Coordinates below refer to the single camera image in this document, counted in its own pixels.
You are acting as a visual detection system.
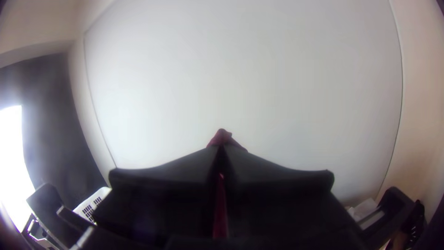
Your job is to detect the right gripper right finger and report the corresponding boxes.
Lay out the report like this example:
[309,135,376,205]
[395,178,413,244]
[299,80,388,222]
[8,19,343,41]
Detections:
[221,143,369,250]

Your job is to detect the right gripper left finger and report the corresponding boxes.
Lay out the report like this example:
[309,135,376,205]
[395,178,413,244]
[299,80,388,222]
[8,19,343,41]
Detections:
[91,145,221,244]

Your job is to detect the maroon t-shirt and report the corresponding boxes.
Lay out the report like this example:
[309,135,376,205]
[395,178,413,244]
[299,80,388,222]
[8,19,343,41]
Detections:
[206,128,249,240]

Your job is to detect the white laundry basket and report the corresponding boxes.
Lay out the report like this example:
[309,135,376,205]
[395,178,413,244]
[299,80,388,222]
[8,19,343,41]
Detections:
[73,187,112,224]

